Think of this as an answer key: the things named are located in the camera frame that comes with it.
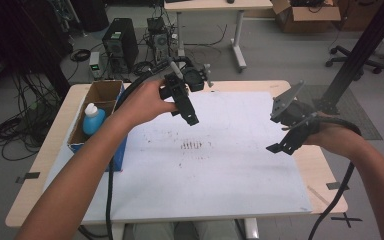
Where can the black office chair base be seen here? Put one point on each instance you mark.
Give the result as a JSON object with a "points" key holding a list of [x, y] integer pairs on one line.
{"points": [[353, 58]]}

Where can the open brown cardboard box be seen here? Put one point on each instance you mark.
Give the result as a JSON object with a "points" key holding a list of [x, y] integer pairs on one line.
{"points": [[306, 15]]}

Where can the wooden table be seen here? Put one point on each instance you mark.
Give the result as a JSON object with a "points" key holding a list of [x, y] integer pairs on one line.
{"points": [[316, 166]]}

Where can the blue cardboard box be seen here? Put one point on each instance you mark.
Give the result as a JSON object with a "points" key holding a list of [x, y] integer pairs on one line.
{"points": [[96, 96]]}

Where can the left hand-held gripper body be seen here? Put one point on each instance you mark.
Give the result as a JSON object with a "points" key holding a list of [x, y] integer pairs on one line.
{"points": [[193, 78]]}

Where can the white table mat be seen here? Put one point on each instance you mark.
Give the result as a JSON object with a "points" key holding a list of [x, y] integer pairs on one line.
{"points": [[213, 173]]}

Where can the black metal stand post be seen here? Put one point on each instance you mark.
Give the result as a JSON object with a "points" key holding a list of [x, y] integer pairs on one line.
{"points": [[363, 46]]}

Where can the dark curtain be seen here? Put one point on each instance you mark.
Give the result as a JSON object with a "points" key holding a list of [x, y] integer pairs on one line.
{"points": [[20, 36]]}

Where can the open-frame computer tower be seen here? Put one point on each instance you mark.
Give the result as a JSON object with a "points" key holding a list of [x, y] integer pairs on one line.
{"points": [[158, 38]]}

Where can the small white power device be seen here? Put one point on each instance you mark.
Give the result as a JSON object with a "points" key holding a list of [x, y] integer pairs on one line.
{"points": [[94, 65]]}

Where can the person's right hand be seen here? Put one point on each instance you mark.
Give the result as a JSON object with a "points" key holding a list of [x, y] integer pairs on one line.
{"points": [[336, 136]]}

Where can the wooden desk with white legs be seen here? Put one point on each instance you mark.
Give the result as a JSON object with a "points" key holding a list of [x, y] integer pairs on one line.
{"points": [[213, 5]]}

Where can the grey floor mat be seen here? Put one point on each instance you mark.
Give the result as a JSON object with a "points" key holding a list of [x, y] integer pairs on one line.
{"points": [[356, 113]]}

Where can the blue bottle with white cap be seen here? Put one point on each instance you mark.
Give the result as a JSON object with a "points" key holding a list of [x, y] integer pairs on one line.
{"points": [[93, 121]]}

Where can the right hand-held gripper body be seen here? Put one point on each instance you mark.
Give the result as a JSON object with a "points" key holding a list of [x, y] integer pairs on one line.
{"points": [[290, 106]]}

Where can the black tape cross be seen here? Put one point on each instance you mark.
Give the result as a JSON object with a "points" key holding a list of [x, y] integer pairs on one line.
{"points": [[346, 219]]}

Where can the black computer tower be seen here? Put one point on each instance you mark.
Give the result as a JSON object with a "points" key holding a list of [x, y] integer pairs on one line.
{"points": [[120, 43]]}

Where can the black tape strip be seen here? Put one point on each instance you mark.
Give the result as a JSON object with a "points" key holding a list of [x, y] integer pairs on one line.
{"points": [[336, 186], [28, 176]]}

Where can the person's left hand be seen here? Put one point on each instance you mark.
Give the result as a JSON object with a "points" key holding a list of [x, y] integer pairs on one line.
{"points": [[143, 103]]}

